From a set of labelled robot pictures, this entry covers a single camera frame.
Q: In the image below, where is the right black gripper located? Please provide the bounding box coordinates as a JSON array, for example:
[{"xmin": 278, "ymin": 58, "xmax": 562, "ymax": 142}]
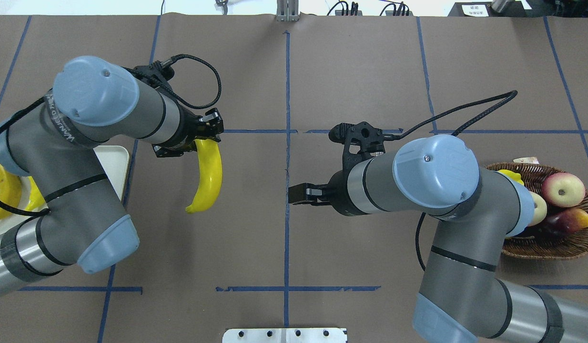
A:
[{"xmin": 288, "ymin": 171, "xmax": 356, "ymax": 216}]

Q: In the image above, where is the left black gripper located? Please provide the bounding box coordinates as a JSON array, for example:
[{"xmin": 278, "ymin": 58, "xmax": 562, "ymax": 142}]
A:
[{"xmin": 153, "ymin": 107, "xmax": 224, "ymax": 158}]

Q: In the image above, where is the yellow plastic banana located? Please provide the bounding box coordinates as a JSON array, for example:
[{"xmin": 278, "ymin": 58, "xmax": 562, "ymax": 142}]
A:
[
  {"xmin": 185, "ymin": 139, "xmax": 223, "ymax": 213},
  {"xmin": 24, "ymin": 176, "xmax": 46, "ymax": 212},
  {"xmin": 0, "ymin": 165, "xmax": 22, "ymax": 220}
]

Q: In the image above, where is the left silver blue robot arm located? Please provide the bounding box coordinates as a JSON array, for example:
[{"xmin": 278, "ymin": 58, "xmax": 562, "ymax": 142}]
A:
[{"xmin": 0, "ymin": 54, "xmax": 224, "ymax": 297}]

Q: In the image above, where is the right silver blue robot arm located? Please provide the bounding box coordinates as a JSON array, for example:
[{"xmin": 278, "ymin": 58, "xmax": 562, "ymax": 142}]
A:
[{"xmin": 288, "ymin": 134, "xmax": 588, "ymax": 343}]

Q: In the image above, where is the paper basket tag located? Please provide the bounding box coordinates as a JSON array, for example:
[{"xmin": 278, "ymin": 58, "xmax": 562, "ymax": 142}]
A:
[{"xmin": 513, "ymin": 156, "xmax": 540, "ymax": 164}]

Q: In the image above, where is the brown wicker basket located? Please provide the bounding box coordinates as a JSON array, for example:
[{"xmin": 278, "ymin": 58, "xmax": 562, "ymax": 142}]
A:
[{"xmin": 486, "ymin": 162, "xmax": 588, "ymax": 260}]

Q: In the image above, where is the white bear print tray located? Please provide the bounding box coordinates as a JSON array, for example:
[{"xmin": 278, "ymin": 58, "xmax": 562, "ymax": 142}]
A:
[{"xmin": 0, "ymin": 145, "xmax": 130, "ymax": 235}]

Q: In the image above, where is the yellow plastic starfruit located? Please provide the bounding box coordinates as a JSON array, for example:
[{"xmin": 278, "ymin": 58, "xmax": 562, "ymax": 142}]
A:
[{"xmin": 497, "ymin": 169, "xmax": 525, "ymax": 186}]

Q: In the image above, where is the dark red plastic fruit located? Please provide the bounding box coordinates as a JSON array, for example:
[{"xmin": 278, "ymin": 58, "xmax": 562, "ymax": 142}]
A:
[{"xmin": 520, "ymin": 208, "xmax": 588, "ymax": 240}]

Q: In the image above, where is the pink white plastic apple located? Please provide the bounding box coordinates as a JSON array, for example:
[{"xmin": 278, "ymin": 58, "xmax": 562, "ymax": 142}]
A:
[{"xmin": 541, "ymin": 173, "xmax": 586, "ymax": 208}]

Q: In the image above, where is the steel cup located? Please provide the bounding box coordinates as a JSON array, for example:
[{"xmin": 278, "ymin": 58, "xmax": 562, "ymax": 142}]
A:
[{"xmin": 490, "ymin": 0, "xmax": 514, "ymax": 15}]

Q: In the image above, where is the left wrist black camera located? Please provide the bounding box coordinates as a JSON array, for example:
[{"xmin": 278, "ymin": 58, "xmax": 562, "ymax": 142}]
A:
[{"xmin": 128, "ymin": 58, "xmax": 175, "ymax": 91}]

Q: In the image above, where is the wrist black camera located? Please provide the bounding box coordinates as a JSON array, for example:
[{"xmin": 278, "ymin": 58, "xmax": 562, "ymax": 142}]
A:
[
  {"xmin": 128, "ymin": 58, "xmax": 175, "ymax": 91},
  {"xmin": 328, "ymin": 121, "xmax": 385, "ymax": 176}
]

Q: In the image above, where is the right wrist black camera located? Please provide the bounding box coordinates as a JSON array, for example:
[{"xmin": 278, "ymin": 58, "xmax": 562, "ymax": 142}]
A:
[{"xmin": 328, "ymin": 121, "xmax": 385, "ymax": 176}]

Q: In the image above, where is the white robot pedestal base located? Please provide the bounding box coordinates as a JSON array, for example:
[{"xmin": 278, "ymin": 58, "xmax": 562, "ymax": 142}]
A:
[{"xmin": 222, "ymin": 327, "xmax": 348, "ymax": 343}]

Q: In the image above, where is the aluminium frame post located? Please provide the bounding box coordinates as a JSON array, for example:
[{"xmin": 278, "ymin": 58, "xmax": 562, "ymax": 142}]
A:
[{"xmin": 276, "ymin": 0, "xmax": 300, "ymax": 22}]

